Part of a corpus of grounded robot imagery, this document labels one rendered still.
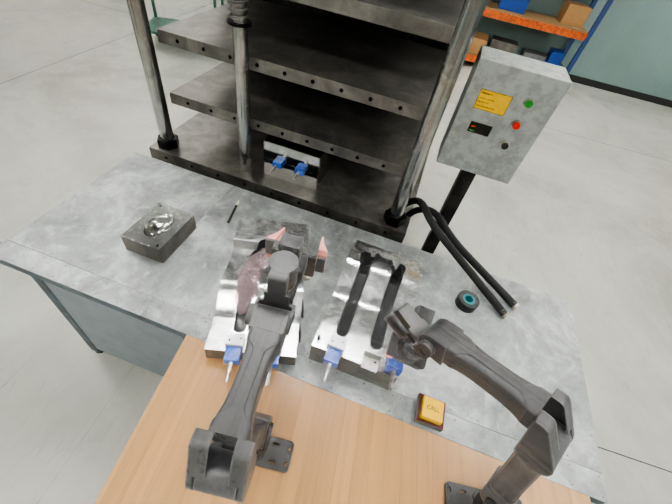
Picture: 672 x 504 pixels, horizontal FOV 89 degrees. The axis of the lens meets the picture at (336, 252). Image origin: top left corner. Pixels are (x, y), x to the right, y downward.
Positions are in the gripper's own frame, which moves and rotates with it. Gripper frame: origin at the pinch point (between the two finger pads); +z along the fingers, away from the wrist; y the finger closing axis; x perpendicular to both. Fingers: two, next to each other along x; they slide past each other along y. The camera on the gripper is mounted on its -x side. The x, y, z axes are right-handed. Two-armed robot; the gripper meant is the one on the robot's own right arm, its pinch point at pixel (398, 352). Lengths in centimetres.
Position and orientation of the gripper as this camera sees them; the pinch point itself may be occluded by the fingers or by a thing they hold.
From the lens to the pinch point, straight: 100.8
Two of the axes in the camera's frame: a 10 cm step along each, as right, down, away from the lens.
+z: -1.2, 3.5, 9.3
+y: -9.2, -3.9, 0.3
